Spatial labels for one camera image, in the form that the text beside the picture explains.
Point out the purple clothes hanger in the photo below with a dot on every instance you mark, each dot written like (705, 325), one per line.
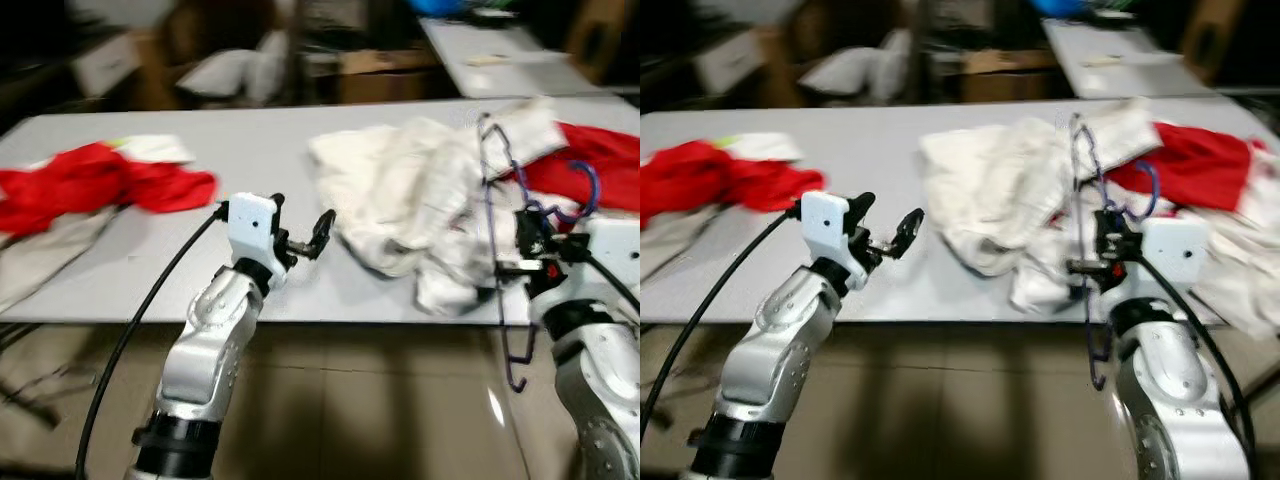
(1087, 300)
(499, 300)

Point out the cream stitched trousers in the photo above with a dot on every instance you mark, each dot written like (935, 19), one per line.
(400, 190)
(1000, 190)

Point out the red cloth garment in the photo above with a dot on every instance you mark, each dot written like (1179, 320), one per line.
(1200, 160)
(80, 180)
(590, 165)
(700, 180)

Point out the white cloth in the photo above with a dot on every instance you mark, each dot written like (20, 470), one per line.
(765, 146)
(155, 148)

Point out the cream cloth garment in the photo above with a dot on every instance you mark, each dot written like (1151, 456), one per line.
(1240, 260)
(675, 240)
(40, 255)

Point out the white bag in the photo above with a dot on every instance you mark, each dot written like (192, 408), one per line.
(240, 70)
(865, 68)

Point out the low cardboard box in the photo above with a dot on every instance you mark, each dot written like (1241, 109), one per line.
(1015, 75)
(395, 75)

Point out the grey side table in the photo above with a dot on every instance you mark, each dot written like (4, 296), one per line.
(510, 60)
(1125, 60)

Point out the tall cardboard box with hole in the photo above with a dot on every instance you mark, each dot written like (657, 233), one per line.
(605, 35)
(1215, 35)

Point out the blue basin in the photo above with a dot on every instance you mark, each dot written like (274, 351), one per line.
(440, 6)
(1062, 6)

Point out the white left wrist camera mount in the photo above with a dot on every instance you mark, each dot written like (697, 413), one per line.
(250, 225)
(825, 225)

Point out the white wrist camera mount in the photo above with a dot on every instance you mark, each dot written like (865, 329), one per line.
(825, 225)
(612, 250)
(1180, 250)
(250, 225)

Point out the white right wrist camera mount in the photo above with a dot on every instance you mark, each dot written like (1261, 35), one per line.
(612, 250)
(1180, 250)

